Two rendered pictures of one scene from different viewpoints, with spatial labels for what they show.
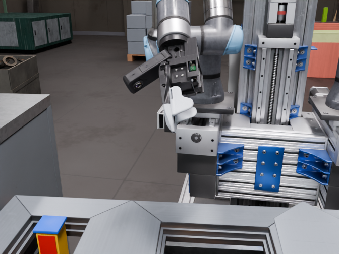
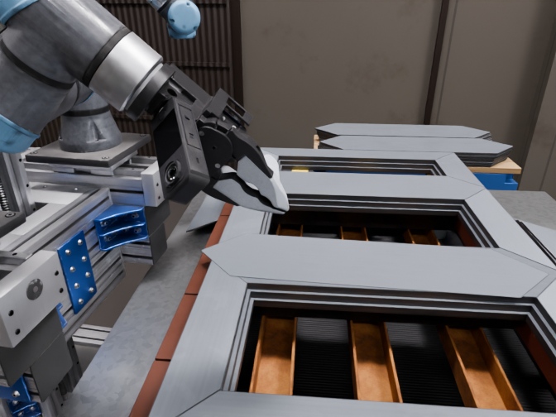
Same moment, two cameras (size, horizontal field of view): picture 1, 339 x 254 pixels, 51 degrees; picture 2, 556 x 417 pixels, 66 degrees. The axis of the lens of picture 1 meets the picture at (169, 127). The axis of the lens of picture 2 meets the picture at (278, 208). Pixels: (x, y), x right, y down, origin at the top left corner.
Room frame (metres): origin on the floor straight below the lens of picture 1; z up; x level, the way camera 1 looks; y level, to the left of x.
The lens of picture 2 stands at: (0.65, 0.46, 1.37)
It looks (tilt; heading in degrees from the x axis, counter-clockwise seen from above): 26 degrees down; 270
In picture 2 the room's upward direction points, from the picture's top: straight up
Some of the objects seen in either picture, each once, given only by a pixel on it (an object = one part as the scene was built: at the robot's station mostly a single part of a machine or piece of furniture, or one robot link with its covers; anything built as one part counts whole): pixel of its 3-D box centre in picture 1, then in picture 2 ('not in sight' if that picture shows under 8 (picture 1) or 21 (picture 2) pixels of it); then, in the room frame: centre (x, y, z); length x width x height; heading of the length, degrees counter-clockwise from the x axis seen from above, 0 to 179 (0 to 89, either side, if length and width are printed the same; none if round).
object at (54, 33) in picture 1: (21, 30); not in sight; (9.71, 3.96, 0.42); 2.13 x 1.95 x 0.84; 169
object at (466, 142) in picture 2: not in sight; (407, 143); (0.09, -1.31, 0.82); 0.80 x 0.40 x 0.06; 175
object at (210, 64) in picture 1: (202, 52); not in sight; (1.23, -0.11, 1.20); 0.13 x 0.12 x 0.14; 93
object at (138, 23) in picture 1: (160, 30); not in sight; (7.92, 0.21, 0.61); 1.28 x 0.82 x 1.22; 80
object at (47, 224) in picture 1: (50, 226); not in sight; (0.70, 0.28, 0.88); 0.06 x 0.06 x 0.02; 85
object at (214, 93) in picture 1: (203, 84); not in sight; (1.23, -0.12, 1.09); 0.15 x 0.15 x 0.10
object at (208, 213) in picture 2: not in sight; (218, 210); (0.86, -0.90, 0.70); 0.39 x 0.12 x 0.04; 85
